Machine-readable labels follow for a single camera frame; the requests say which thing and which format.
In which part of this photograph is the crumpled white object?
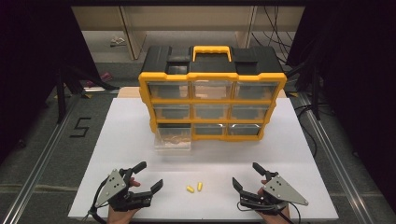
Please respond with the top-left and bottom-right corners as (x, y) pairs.
(109, 35), (127, 48)

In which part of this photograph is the person's right hand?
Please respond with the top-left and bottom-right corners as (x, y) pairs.
(255, 178), (291, 224)

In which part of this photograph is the black metal stand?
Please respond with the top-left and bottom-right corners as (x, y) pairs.
(284, 60), (323, 121)
(55, 63), (120, 125)

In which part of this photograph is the beige wooden shelf unit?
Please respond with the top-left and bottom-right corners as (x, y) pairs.
(71, 5), (306, 62)

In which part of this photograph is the dark curtain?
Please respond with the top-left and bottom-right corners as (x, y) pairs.
(0, 0), (104, 162)
(286, 0), (396, 203)

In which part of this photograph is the grid of clear plastic drawers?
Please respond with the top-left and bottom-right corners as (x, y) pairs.
(147, 79), (279, 137)

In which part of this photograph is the yellow black drawer organizer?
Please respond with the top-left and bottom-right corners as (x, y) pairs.
(138, 45), (288, 143)

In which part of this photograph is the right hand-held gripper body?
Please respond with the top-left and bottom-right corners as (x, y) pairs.
(237, 172), (310, 217)

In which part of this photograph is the black floor cable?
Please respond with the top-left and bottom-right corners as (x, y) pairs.
(292, 102), (335, 159)

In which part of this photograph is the aluminium floor rail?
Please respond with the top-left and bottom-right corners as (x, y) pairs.
(0, 92), (82, 224)
(297, 92), (389, 224)

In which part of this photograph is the clear drawer with brown contents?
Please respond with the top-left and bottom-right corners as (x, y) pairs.
(154, 123), (192, 153)

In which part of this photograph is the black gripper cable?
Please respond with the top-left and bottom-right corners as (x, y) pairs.
(236, 201), (303, 224)
(88, 178), (110, 224)

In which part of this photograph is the bundle of black hanging cables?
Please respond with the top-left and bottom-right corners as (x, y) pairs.
(251, 5), (298, 64)

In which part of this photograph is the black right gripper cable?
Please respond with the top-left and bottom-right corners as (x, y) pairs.
(236, 201), (303, 224)

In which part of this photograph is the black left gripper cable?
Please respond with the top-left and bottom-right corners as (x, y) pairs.
(88, 178), (110, 224)

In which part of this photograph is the person's left hand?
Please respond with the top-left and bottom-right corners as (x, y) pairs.
(106, 176), (142, 224)

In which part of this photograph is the purple object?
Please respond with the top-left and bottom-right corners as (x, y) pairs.
(86, 71), (114, 88)

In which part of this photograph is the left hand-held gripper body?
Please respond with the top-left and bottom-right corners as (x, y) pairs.
(93, 167), (154, 213)

